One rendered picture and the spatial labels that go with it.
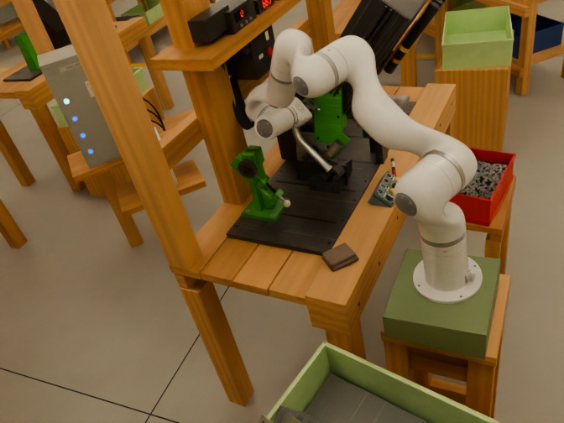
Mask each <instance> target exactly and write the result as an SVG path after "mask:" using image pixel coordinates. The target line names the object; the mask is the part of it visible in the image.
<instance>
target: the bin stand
mask: <svg viewBox="0 0 564 423"><path fill-rule="evenodd" d="M515 182H516V176H514V178H513V179H512V181H511V183H510V185H509V188H508V190H507V191H506V193H505V195H504V198H503V200H502V201H501V203H500V205H499V208H498V210H497V211H496V213H495V215H494V217H493V220H492V221H491V223H490V225H489V227H486V226H482V225H478V224H474V223H470V222H466V230H471V231H477V232H487V233H488V234H487V237H486V240H485V254H484V257H485V258H493V259H501V265H500V273H501V274H505V270H506V260H507V252H508V243H509V227H510V218H511V210H512V200H513V195H514V189H515Z"/></svg>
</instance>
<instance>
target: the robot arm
mask: <svg viewBox="0 0 564 423"><path fill-rule="evenodd" d="M344 81H346V82H348V83H349V84H350V85H351V86H352V89H353V95H352V114H353V116H354V118H355V119H356V121H357V122H358V123H359V125H360V126H361V127H362V128H363V129H364V130H365V131H366V132H367V133H368V134H369V135H370V136H371V137H372V138H373V139H374V140H375V141H376V142H378V143H379V144H381V145H382V146H384V147H385V148H388V149H392V150H399V151H406V152H410V153H412V154H416V155H417V156H419V157H420V158H421V160H420V161H419V162H417V163H416V164H415V165H413V166H412V167H411V168H410V169H409V170H407V171H406V172H405V173H404V174H403V175H402V176H401V177H400V178H399V180H398V181H397V183H396V185H395V187H394V203H395V205H396V206H397V208H398V209H399V210H400V211H401V212H403V213H404V214H405V215H407V216H408V217H411V218H413V219H415V220H416V221H417V223H418V228H419V234H420V245H421V252H422V258H423V260H422V261H420V262H419V263H418V265H417V266H416V268H415V271H414V274H413V281H414V285H415V288H416V289H417V291H418V292H419V293H420V294H421V295H422V296H424V297H425V298H426V299H428V300H431V301H434V302H437V303H442V304H454V303H458V302H462V301H465V300H467V299H469V298H471V297H472V296H474V295H475V294H476V293H477V292H478V291H479V289H480V287H481V285H482V282H483V275H482V271H481V269H480V267H479V266H478V264H477V263H476V262H475V261H474V260H472V259H471V258H469V257H468V256H467V231H466V220H465V216H464V214H463V211H462V209H461V208H460V207H459V206H458V205H456V204H455V203H453V202H449V201H450V200H451V199H452V198H453V197H454V196H455V195H456V194H457V193H458V192H459V191H460V190H462V189H463V188H464V187H465V186H466V185H467V184H468V183H469V182H470V181H471V180H472V179H473V177H474V176H475V174H476V171H477V161H476V158H475V156H474V154H473V152H472V150H471V149H470V148H469V147H468V146H466V145H465V144H464V143H462V142H461V141H459V140H457V139H455V138H453V137H451V136H449V135H446V134H444V133H441V132H438V131H436V130H434V129H432V128H428V127H427V126H424V125H422V124H420V123H418V122H416V121H415V120H413V119H412V118H411V117H409V116H408V115H407V114H406V113H404V112H403V111H402V110H401V109H400V107H399V106H398V105H397V104H396V103H395V102H394V101H393V100H392V99H391V98H390V97H389V95H388V94H387V93H386V92H385V91H384V89H383V87H382V86H381V85H380V83H379V79H378V76H377V70H376V62H375V55H374V52H373V50H372V48H371V47H370V45H369V44H368V43H367V42H366V41H365V40H364V39H362V38H360V37H358V36H355V35H348V36H345V37H342V38H340V39H337V40H335V41H334V42H332V43H330V44H329V45H327V46H326V47H324V48H322V49H321V50H318V51H317V52H316V53H315V54H313V55H312V44H311V39H310V37H309V36H308V35H307V34H306V33H304V32H302V31H300V30H298V29H286V30H284V31H282V32H281V33H280V34H279V35H278V37H277V38H276V40H275V42H274V48H273V54H272V60H271V65H270V71H269V82H266V83H263V84H261V85H259V86H256V87H255V88H254V89H253V90H252V91H251V92H250V93H249V94H248V98H247V101H246V107H245V112H246V114H247V116H248V117H249V118H250V119H251V120H253V121H254V122H255V124H254V128H255V132H256V134H257V135H258V136H259V137H260V138H261V139H264V140H270V139H272V138H275V137H277V136H279V135H281V134H282V133H284V132H286V131H288V130H290V129H291V128H298V127H301V126H303V125H305V124H309V125H312V124H313V121H312V119H311V118H312V113H313V112H314V111H313V110H312V109H309V110H308V109H307V108H306V106H305V104H306V102H305V101H304V100H303V101H302V100H300V99H299V98H297V97H295V92H297V93H298V94H300V95H301V96H303V97H309V98H315V97H320V96H323V95H324V94H326V93H328V92H329V91H330V90H332V89H333V88H335V87H336V86H338V85H340V84H341V83H343V82H344ZM270 105H271V106H274V107H277V108H274V107H271V106H270Z"/></svg>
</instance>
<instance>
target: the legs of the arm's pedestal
mask: <svg viewBox="0 0 564 423"><path fill-rule="evenodd" d="M503 332H504V326H503V330H502V336H501V341H500V346H499V355H498V361H497V365H496V367H493V366H489V365H486V364H481V363H475V362H472V361H468V360H464V359H460V358H454V357H450V356H447V355H443V354H440V353H436V352H429V351H426V350H422V349H418V348H414V347H408V346H405V345H400V344H397V343H393V342H386V341H384V351H385V359H386V367H387V370H389V371H391V372H393V373H396V374H398V375H400V376H402V377H404V378H406V379H408V380H410V381H413V382H415V383H417V384H419V385H421V386H424V387H426V388H428V389H430V390H432V391H435V392H437V393H438V394H441V395H443V396H445V397H447V398H449V399H451V400H454V401H456V402H458V403H460V404H462V405H466V406H467V407H468V408H471V409H473V410H476V411H477V412H479V413H482V414H484V415H486V416H488V417H490V418H493V419H494V412H495V405H496V396H497V388H498V380H499V365H500V357H501V348H502V341H503ZM432 374H437V375H441V376H444V377H448V378H451V379H457V380H461V381H463V382H467V387H466V386H463V385H460V384H454V383H450V382H447V381H443V380H440V379H434V378H432Z"/></svg>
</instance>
